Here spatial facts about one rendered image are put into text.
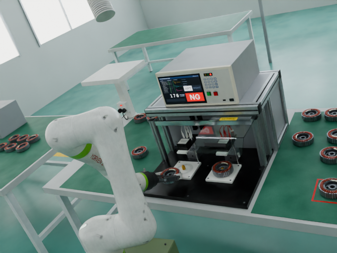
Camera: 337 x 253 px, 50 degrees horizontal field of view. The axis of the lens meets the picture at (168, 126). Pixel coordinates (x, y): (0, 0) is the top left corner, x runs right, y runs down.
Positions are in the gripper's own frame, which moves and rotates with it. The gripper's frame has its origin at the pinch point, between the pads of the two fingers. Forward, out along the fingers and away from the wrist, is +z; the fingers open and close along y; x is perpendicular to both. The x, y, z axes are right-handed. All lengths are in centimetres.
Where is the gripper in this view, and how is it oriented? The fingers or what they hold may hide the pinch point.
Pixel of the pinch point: (170, 175)
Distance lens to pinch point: 194.2
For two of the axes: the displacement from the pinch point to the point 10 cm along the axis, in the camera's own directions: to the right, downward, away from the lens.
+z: 5.4, -0.1, 8.4
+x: 0.0, 10.0, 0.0
